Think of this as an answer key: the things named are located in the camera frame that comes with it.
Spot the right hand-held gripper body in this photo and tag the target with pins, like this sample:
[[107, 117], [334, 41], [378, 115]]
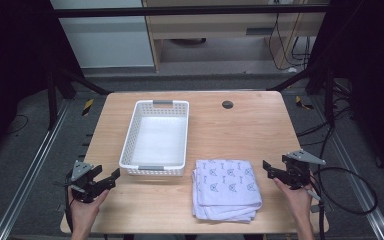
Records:
[[299, 171]]

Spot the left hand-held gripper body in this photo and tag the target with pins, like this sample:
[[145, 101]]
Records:
[[84, 190]]

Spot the person's left hand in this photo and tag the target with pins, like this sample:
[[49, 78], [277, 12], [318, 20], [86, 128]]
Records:
[[83, 211]]

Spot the person's right hand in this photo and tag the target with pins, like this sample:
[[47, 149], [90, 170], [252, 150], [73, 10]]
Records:
[[299, 201]]

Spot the folded white towel blue print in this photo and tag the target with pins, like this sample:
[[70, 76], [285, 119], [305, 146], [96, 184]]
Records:
[[226, 190]]

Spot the white plastic basket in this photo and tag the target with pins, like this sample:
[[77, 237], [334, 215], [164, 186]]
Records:
[[158, 143]]

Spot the yellow black tape strip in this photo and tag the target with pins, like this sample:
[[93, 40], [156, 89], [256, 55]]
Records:
[[87, 107], [302, 104]]

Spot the black curtain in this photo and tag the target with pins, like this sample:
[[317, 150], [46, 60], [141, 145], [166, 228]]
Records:
[[373, 66], [13, 66]]

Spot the white cabinet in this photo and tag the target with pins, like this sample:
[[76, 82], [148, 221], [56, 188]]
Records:
[[106, 40]]

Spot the light wooden desk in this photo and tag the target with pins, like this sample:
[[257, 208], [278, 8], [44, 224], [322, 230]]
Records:
[[213, 25]]

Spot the metal floor rail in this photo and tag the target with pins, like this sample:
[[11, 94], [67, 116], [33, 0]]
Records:
[[30, 173], [356, 176]]

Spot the black frame leg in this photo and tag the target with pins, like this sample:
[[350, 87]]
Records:
[[329, 96], [52, 100]]

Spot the black horizontal frame bar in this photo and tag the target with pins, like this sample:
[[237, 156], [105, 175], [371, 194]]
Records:
[[186, 11]]

